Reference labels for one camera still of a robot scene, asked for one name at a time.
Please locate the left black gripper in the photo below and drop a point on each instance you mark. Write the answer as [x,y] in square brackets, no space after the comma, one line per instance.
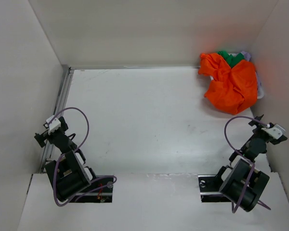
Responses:
[43,136]

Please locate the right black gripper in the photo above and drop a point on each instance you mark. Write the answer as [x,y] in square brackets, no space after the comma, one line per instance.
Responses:
[258,126]

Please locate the orange t-shirt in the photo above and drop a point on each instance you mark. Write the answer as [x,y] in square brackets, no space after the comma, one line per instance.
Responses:
[233,89]

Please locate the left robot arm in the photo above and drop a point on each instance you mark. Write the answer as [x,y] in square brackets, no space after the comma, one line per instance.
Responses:
[67,176]

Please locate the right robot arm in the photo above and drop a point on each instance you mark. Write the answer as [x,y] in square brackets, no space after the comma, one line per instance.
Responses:
[241,182]

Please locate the white plastic bin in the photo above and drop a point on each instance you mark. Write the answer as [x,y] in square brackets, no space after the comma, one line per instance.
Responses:
[260,91]

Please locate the green t-shirt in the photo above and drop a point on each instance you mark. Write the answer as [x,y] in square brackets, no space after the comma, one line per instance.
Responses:
[232,60]

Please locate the lavender t-shirt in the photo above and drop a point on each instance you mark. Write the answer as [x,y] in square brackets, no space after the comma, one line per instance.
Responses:
[247,56]

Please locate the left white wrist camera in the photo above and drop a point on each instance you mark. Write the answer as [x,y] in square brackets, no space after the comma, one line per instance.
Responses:
[52,124]

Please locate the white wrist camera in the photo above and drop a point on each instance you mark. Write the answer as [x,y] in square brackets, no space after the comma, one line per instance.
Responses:
[52,124]
[275,131]

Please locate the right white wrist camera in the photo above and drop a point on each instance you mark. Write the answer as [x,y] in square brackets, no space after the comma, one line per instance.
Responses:
[275,131]

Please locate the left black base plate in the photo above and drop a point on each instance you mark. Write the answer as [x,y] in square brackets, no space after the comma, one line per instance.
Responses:
[100,191]

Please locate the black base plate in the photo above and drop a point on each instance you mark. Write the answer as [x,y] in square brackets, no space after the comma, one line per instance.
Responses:
[209,186]
[100,191]

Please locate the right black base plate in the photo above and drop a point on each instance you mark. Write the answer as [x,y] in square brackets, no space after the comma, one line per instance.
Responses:
[209,186]

